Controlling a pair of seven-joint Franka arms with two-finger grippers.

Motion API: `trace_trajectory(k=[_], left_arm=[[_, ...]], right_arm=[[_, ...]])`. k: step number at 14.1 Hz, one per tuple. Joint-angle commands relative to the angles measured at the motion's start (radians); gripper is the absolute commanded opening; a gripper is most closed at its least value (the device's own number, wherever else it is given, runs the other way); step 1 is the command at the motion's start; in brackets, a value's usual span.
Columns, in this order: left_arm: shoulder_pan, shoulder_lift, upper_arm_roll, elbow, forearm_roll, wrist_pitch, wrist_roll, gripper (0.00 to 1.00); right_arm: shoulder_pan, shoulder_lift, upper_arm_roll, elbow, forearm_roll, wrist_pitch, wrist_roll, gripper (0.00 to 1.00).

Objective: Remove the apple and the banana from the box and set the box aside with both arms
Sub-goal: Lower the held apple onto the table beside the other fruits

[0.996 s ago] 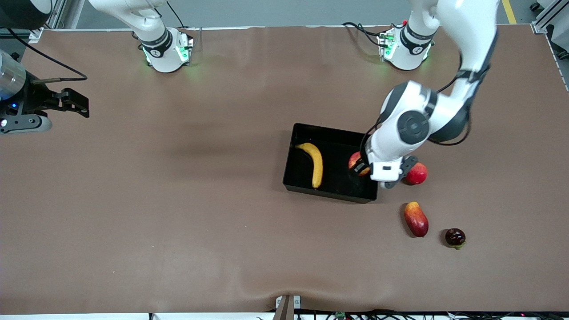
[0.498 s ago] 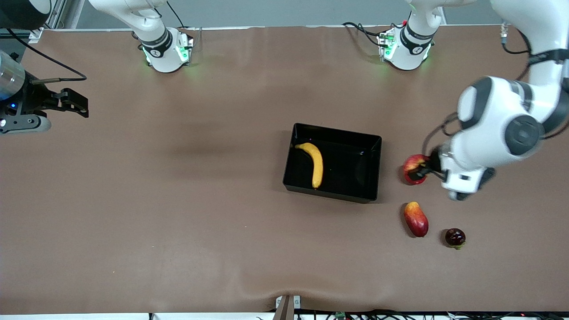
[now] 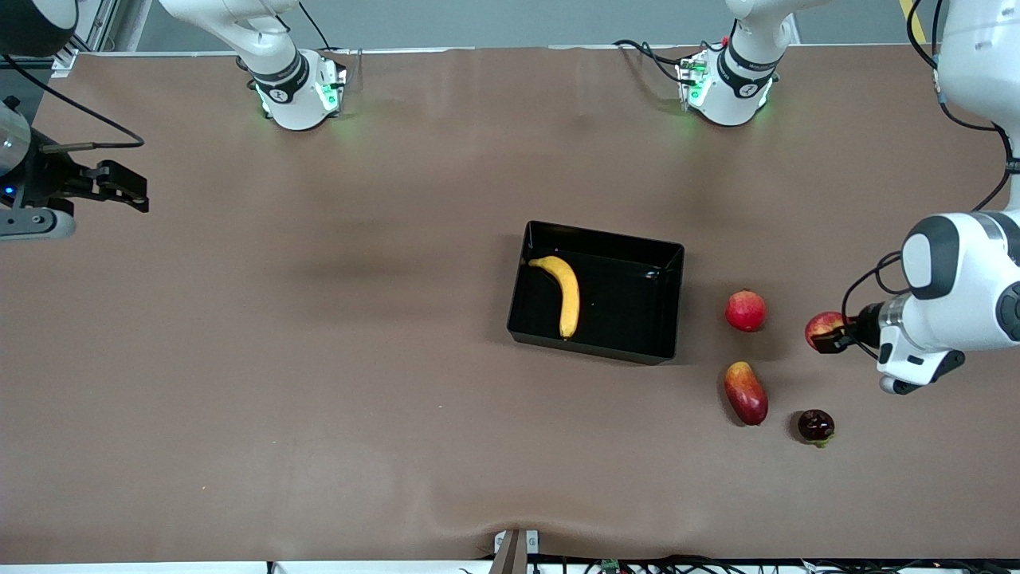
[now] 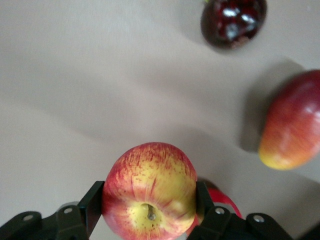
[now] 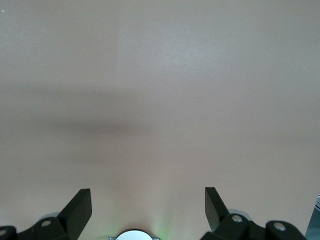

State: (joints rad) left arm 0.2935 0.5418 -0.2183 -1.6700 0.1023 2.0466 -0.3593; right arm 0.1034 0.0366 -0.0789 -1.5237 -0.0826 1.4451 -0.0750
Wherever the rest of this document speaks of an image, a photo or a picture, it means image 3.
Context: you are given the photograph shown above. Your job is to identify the red yellow mango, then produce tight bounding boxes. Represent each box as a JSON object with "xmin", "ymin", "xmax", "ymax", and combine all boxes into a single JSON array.
[{"xmin": 724, "ymin": 361, "xmax": 769, "ymax": 427}]

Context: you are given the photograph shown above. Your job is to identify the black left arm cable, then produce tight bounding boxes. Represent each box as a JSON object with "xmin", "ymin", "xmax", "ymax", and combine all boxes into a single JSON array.
[{"xmin": 907, "ymin": 0, "xmax": 1020, "ymax": 213}]

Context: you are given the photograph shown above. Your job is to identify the black base cable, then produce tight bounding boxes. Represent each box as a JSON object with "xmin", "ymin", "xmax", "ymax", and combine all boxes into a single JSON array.
[
  {"xmin": 614, "ymin": 38, "xmax": 694, "ymax": 85},
  {"xmin": 299, "ymin": 0, "xmax": 332, "ymax": 51}
]

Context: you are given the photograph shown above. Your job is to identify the black left base cable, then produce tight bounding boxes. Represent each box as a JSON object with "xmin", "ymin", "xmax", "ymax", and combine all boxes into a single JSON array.
[{"xmin": 614, "ymin": 38, "xmax": 694, "ymax": 85}]

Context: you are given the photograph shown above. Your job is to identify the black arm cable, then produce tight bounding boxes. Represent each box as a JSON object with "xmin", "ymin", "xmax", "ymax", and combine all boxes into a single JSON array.
[
  {"xmin": 0, "ymin": 54, "xmax": 146, "ymax": 151},
  {"xmin": 907, "ymin": 0, "xmax": 1020, "ymax": 213}
]

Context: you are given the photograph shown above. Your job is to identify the red pomegranate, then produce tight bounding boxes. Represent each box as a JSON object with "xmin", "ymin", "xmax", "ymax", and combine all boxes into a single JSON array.
[{"xmin": 724, "ymin": 289, "xmax": 768, "ymax": 333}]

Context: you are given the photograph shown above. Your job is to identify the black plastic box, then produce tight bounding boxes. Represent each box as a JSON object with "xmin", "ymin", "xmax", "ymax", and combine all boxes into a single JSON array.
[{"xmin": 507, "ymin": 220, "xmax": 685, "ymax": 366}]

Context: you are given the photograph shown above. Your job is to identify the aluminium frame profile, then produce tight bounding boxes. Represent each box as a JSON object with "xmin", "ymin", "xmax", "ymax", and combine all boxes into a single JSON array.
[{"xmin": 52, "ymin": 0, "xmax": 120, "ymax": 57}]

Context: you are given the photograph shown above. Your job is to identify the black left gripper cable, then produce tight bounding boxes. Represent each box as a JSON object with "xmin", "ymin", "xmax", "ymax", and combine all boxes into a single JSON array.
[{"xmin": 841, "ymin": 251, "xmax": 911, "ymax": 360}]

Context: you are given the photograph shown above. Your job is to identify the yellow banana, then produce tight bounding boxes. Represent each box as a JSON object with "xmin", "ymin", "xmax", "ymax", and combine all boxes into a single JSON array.
[{"xmin": 528, "ymin": 255, "xmax": 581, "ymax": 340}]

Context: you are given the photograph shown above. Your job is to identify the dark purple mangosteen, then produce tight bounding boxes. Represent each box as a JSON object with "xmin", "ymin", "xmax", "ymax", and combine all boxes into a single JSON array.
[{"xmin": 798, "ymin": 409, "xmax": 836, "ymax": 448}]

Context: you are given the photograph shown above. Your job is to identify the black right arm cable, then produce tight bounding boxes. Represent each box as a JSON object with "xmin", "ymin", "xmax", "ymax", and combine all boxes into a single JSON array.
[{"xmin": 0, "ymin": 54, "xmax": 146, "ymax": 151}]

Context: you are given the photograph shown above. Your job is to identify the brown table mat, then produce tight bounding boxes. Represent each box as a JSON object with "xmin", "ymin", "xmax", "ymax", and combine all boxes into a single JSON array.
[{"xmin": 0, "ymin": 44, "xmax": 1020, "ymax": 565}]

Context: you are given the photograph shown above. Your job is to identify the red yellow apple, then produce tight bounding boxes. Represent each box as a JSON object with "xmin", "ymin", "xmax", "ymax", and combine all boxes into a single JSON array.
[{"xmin": 805, "ymin": 312, "xmax": 850, "ymax": 352}]

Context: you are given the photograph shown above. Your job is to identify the black right base cable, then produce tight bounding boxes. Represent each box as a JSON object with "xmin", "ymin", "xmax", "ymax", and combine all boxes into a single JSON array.
[{"xmin": 299, "ymin": 0, "xmax": 332, "ymax": 51}]

